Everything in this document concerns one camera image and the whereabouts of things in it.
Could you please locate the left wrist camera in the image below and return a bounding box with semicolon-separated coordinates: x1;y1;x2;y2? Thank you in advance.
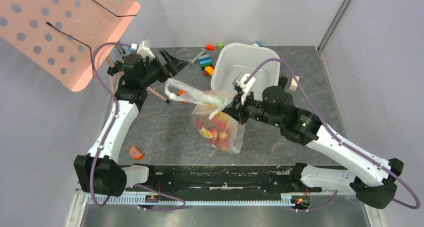
136;38;156;60

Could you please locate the black microphone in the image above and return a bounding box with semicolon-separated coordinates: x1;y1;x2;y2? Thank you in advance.
278;76;288;89

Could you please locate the white plastic basin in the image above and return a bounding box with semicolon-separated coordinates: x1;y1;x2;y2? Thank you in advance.
210;43;280;101

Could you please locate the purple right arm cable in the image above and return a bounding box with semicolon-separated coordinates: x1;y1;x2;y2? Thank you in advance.
245;57;422;213

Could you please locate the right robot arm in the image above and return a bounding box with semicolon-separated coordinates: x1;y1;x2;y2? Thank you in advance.
224;84;404;209

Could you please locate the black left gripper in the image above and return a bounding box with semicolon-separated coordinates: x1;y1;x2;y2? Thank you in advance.
139;48;189;87

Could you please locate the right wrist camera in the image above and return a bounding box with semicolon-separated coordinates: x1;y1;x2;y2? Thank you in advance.
233;73;256;105

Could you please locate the pink music stand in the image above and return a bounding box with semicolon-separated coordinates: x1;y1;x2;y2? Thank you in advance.
0;0;170;104

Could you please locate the grey toy wrench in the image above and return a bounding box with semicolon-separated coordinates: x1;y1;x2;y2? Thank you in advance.
188;48;207;65

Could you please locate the translucent plastic bag with fruits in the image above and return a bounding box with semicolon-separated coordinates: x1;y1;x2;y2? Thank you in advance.
164;78;245;154

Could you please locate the aluminium frame post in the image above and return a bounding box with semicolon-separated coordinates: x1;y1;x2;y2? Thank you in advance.
316;0;353;55

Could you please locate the stacked coloured brick pile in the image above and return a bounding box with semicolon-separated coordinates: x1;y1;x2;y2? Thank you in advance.
198;54;214;76

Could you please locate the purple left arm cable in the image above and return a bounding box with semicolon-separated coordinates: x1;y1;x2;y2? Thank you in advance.
89;41;186;212

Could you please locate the red curved block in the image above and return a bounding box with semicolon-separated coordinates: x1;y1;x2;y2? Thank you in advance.
205;45;215;51

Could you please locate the beige wooden block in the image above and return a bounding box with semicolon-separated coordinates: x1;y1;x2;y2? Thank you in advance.
289;76;300;91

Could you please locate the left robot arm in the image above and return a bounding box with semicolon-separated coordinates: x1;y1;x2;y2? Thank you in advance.
73;48;188;197

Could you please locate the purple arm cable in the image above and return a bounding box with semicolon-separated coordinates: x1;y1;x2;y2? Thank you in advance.
89;41;186;212
245;57;422;213

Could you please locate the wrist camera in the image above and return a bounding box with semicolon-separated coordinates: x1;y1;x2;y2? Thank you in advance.
233;73;256;105
136;38;156;60

